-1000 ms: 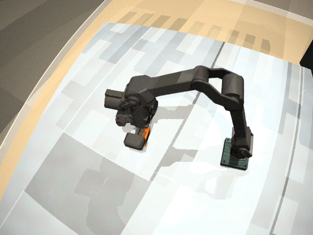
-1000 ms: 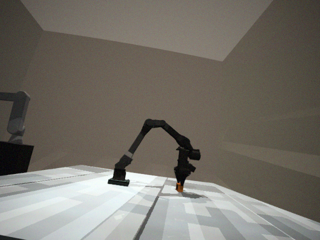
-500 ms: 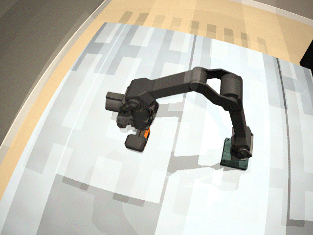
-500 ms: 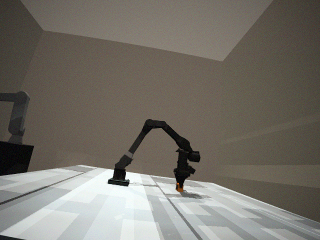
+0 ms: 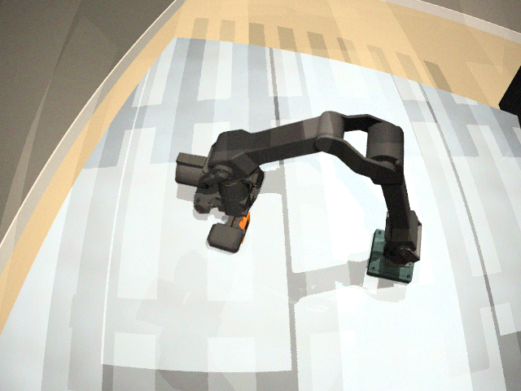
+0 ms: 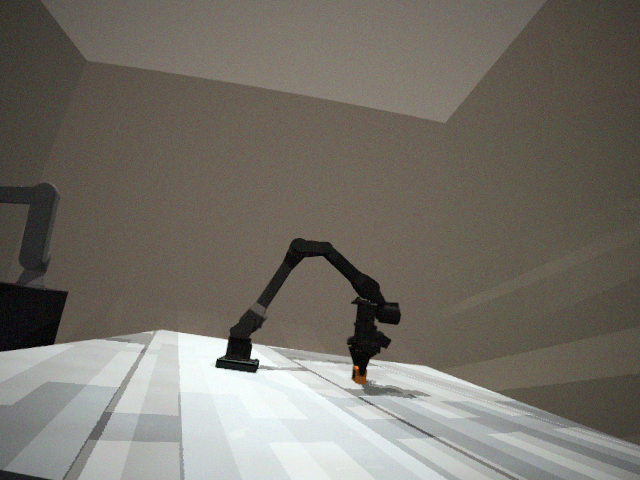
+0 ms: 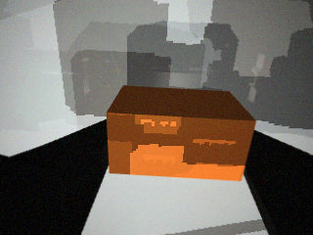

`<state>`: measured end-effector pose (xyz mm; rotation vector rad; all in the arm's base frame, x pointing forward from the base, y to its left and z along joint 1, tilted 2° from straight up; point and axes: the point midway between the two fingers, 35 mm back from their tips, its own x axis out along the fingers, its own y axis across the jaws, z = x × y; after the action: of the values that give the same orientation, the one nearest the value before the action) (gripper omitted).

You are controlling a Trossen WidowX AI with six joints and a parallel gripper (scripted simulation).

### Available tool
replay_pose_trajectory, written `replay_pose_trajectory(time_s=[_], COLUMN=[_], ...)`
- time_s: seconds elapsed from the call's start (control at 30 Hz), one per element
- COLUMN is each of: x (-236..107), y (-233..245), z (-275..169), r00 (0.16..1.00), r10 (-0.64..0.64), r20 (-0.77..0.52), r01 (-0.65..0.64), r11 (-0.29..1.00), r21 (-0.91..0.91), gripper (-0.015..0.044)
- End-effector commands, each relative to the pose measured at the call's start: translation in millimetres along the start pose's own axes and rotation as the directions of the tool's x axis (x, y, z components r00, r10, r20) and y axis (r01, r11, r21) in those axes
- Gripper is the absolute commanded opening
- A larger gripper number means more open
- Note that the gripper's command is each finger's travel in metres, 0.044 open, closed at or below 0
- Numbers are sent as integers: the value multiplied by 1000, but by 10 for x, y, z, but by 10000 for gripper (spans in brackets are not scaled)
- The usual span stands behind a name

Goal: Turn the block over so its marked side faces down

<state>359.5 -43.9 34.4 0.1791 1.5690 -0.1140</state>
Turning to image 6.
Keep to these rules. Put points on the orange block with dark square face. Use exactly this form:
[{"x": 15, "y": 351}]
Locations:
[{"x": 356, "y": 378}]

